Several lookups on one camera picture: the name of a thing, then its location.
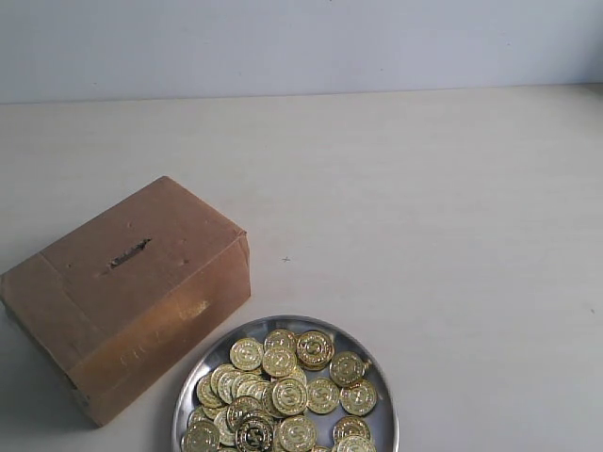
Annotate brown cardboard slotted box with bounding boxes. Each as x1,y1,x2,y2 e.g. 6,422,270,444
1,176,251,427

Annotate gold coin top stack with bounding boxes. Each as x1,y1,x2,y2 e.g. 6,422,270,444
296,331,335,370

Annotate gold coin stack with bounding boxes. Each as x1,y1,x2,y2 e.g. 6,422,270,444
340,379,378,417
296,331,335,370

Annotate gold coin top left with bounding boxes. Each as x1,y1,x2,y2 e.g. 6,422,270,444
229,337,264,371

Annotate gold coin far right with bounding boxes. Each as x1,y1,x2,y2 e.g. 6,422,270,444
329,351,366,387

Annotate gold coin right stack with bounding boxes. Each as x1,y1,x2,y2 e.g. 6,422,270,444
340,379,378,417

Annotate gold coin lower middle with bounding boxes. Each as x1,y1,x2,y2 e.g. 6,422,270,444
278,415,318,452

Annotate gold coin bottom centre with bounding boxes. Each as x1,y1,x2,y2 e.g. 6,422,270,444
235,415,274,452

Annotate round steel plate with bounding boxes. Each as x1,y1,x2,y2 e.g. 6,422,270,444
171,315,399,451

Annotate gold coin left edge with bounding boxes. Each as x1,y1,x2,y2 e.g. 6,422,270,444
181,420,220,452

